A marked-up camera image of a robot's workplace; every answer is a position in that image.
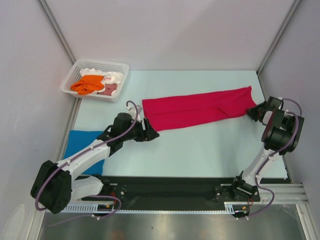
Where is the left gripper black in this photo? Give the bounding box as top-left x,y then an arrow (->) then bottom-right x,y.
121,118 -> 159,142

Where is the red t shirt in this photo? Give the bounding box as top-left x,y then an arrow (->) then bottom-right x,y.
142,86 -> 256,132

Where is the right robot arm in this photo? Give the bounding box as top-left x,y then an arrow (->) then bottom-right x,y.
214,96 -> 305,202

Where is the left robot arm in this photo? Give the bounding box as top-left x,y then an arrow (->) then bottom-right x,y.
30,112 -> 160,214

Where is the maroon t shirt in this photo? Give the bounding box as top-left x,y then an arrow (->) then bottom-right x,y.
102,83 -> 118,96

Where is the white t shirt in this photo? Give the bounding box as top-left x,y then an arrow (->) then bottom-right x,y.
79,68 -> 124,96

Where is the folded blue t shirt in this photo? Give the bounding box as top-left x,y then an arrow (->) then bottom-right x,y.
63,130 -> 105,175

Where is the white plastic basket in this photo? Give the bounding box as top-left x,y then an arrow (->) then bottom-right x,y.
60,59 -> 129,103

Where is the orange t shirt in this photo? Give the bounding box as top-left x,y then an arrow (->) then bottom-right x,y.
70,75 -> 105,95

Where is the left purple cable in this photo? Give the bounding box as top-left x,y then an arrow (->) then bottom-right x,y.
34,100 -> 141,227

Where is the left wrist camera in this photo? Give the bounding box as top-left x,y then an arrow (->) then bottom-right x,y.
126,105 -> 143,122

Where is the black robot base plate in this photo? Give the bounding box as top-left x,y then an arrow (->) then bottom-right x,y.
82,176 -> 289,207

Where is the white slotted cable duct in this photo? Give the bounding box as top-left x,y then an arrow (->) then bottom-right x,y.
62,201 -> 250,215

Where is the right aluminium frame post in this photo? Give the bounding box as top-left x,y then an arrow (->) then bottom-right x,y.
256,0 -> 303,77

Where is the aluminium frame post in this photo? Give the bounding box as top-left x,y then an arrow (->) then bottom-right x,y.
256,0 -> 303,77
36,0 -> 77,65

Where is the left aluminium frame post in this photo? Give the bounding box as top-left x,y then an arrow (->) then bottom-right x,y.
36,0 -> 77,65

